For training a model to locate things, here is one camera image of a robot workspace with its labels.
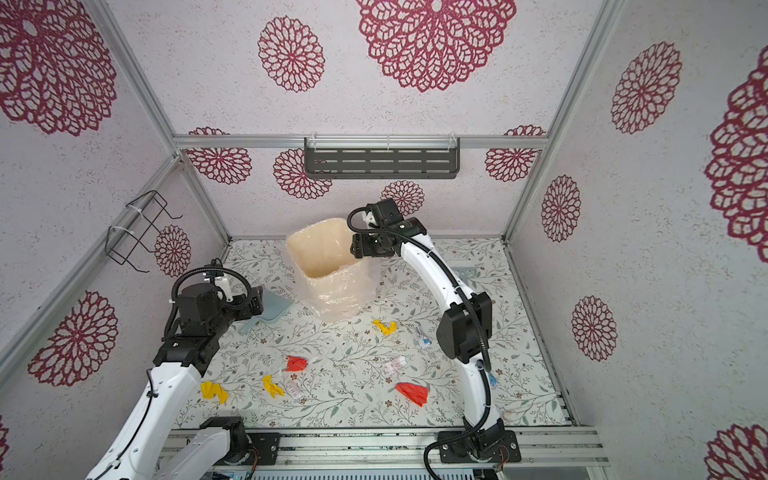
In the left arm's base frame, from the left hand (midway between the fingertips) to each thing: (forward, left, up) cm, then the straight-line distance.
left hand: (245, 297), depth 79 cm
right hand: (+17, -30, +3) cm, 35 cm away
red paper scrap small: (-11, -11, -18) cm, 24 cm away
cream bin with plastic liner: (+1, -23, +4) cm, 24 cm away
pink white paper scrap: (-12, -39, -19) cm, 45 cm away
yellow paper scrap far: (0, -37, -20) cm, 42 cm away
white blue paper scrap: (-4, -50, -20) cm, 54 cm away
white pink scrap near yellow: (-18, -11, -20) cm, 29 cm away
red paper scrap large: (-20, -46, -20) cm, 54 cm away
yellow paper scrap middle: (-17, -5, -20) cm, 27 cm away
